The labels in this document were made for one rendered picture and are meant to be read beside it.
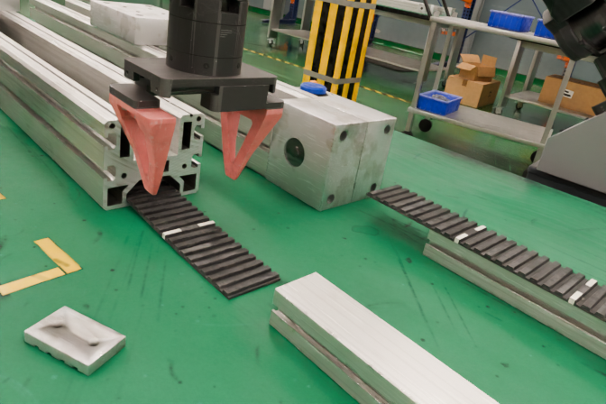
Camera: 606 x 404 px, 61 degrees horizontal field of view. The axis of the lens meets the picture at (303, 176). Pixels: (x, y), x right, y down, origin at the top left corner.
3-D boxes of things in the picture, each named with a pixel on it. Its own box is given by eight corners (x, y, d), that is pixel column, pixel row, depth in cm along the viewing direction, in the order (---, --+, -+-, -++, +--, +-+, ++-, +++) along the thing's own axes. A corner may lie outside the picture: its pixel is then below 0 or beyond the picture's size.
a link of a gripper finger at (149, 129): (105, 179, 41) (106, 64, 38) (183, 168, 46) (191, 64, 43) (144, 215, 37) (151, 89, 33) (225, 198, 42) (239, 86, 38)
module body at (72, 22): (325, 167, 66) (336, 103, 62) (264, 179, 59) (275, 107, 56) (78, 38, 116) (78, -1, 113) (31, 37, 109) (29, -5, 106)
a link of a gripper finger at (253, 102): (161, 170, 45) (169, 64, 41) (229, 160, 49) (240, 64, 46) (205, 203, 40) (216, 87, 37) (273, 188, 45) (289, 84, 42)
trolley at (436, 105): (543, 165, 366) (596, 20, 328) (536, 186, 320) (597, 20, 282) (408, 125, 407) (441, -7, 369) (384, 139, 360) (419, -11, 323)
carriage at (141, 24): (197, 63, 84) (200, 21, 82) (133, 63, 77) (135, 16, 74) (149, 42, 94) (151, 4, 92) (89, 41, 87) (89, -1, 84)
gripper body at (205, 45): (120, 81, 39) (123, -22, 36) (230, 78, 46) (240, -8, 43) (162, 105, 35) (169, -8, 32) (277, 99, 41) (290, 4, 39)
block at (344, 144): (390, 191, 62) (409, 116, 58) (319, 211, 53) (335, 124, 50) (337, 164, 67) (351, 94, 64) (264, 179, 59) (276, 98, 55)
